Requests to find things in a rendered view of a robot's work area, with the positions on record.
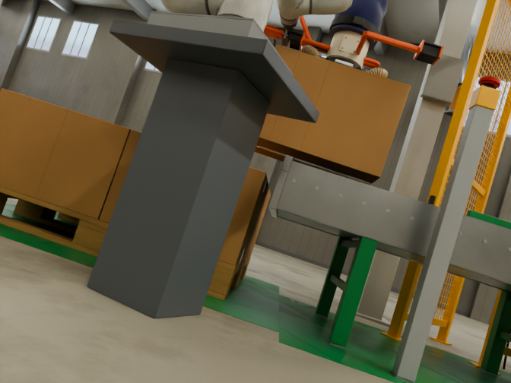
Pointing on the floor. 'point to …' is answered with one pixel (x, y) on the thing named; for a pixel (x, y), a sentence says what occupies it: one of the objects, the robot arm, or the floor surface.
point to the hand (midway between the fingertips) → (288, 37)
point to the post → (445, 233)
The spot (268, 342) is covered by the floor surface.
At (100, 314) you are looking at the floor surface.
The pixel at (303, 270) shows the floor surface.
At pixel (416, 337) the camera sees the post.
